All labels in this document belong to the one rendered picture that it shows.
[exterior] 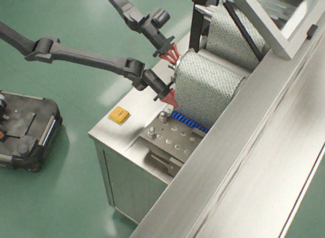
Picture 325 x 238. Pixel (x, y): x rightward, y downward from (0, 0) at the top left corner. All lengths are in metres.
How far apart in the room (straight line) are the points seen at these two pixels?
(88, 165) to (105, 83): 0.80
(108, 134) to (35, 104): 1.16
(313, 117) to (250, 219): 0.38
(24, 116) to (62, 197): 0.63
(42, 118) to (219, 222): 1.92
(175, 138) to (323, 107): 0.60
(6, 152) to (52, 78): 0.92
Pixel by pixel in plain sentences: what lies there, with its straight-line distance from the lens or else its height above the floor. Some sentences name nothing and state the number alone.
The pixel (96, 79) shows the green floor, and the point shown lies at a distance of 3.08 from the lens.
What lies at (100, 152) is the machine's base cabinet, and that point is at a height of 0.78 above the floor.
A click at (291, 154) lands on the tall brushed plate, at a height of 1.44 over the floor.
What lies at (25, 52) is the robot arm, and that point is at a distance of 1.58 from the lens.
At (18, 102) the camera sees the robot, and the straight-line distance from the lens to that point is 2.75.
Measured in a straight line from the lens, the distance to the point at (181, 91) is 1.43.
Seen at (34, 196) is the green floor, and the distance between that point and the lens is 2.57.
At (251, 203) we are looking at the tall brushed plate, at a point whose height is 1.44.
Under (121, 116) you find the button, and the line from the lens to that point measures 1.65.
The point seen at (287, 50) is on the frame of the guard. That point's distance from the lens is 0.90.
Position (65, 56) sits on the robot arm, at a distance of 1.50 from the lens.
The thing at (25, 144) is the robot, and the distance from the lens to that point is 2.45.
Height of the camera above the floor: 2.24
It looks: 54 degrees down
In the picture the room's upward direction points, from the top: 3 degrees clockwise
